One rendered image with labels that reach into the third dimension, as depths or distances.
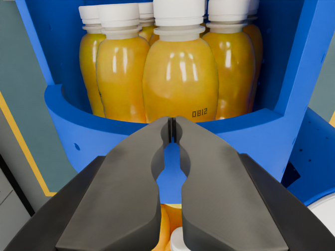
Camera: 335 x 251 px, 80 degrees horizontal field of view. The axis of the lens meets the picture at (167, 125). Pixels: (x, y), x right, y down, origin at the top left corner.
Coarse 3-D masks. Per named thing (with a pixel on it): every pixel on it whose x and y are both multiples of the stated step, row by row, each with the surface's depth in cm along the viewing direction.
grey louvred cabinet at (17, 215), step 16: (0, 160) 180; (0, 176) 175; (0, 192) 175; (16, 192) 198; (0, 208) 175; (16, 208) 193; (32, 208) 220; (0, 224) 175; (16, 224) 193; (0, 240) 175
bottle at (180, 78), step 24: (168, 48) 15; (192, 48) 15; (144, 72) 17; (168, 72) 15; (192, 72) 15; (216, 72) 17; (144, 96) 18; (168, 96) 16; (192, 96) 16; (216, 96) 17; (192, 120) 17
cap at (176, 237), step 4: (176, 228) 33; (180, 228) 33; (172, 232) 33; (176, 232) 33; (180, 232) 33; (172, 236) 32; (176, 236) 32; (180, 236) 32; (172, 240) 32; (176, 240) 32; (180, 240) 32; (172, 244) 31; (176, 244) 31; (180, 244) 31; (184, 244) 31; (172, 248) 32; (176, 248) 31; (180, 248) 31; (184, 248) 31
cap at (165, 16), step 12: (156, 0) 14; (168, 0) 14; (180, 0) 14; (192, 0) 14; (204, 0) 15; (156, 12) 15; (168, 12) 14; (180, 12) 14; (192, 12) 14; (156, 24) 16; (168, 24) 15; (180, 24) 14; (192, 24) 15
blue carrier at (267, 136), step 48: (48, 0) 22; (96, 0) 28; (144, 0) 32; (288, 0) 23; (48, 48) 21; (288, 48) 24; (48, 96) 19; (288, 96) 13; (96, 144) 14; (240, 144) 13; (288, 144) 17
